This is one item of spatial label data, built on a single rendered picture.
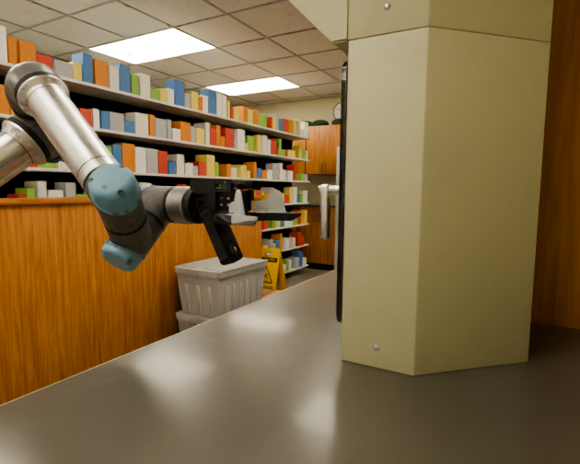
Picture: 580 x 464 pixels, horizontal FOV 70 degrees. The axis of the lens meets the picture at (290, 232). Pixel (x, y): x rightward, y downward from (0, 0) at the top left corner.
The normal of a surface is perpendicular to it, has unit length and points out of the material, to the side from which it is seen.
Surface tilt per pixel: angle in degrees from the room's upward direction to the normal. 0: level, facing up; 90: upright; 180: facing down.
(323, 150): 90
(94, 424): 0
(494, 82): 90
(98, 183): 51
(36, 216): 90
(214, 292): 95
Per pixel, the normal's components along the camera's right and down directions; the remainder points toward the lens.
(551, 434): 0.01, -1.00
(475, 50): 0.27, 0.10
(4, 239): 0.87, 0.06
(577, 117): -0.49, 0.08
